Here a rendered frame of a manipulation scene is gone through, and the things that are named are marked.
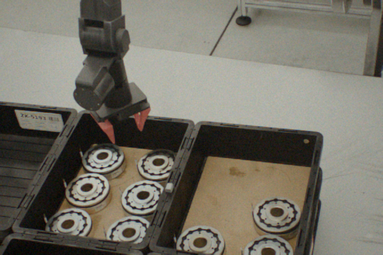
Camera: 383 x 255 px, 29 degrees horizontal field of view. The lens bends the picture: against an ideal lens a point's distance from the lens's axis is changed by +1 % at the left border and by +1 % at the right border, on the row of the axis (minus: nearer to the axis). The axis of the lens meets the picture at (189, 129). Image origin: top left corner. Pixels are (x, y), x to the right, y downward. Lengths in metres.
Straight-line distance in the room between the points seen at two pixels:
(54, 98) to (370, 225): 1.03
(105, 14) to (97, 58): 0.09
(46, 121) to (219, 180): 0.47
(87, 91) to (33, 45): 1.21
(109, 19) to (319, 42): 2.34
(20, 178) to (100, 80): 0.57
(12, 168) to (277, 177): 0.65
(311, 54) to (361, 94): 1.37
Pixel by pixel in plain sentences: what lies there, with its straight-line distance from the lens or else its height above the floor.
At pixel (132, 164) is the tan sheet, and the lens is 1.79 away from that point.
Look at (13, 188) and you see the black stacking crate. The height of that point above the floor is 0.83.
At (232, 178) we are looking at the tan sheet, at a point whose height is 0.83.
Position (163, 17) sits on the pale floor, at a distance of 3.85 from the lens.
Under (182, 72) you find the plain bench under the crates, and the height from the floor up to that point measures 0.70.
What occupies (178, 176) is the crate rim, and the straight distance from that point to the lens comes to 1.60.
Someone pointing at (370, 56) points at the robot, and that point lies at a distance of 2.35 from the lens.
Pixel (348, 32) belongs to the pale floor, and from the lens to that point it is 3.64.
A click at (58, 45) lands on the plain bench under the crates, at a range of 2.49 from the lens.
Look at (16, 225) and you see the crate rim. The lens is 1.58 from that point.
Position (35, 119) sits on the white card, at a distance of 1.89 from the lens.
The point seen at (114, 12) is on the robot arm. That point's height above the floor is 1.36.
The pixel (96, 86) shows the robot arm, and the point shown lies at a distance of 1.32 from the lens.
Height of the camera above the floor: 2.05
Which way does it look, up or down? 41 degrees down
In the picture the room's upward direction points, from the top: 8 degrees counter-clockwise
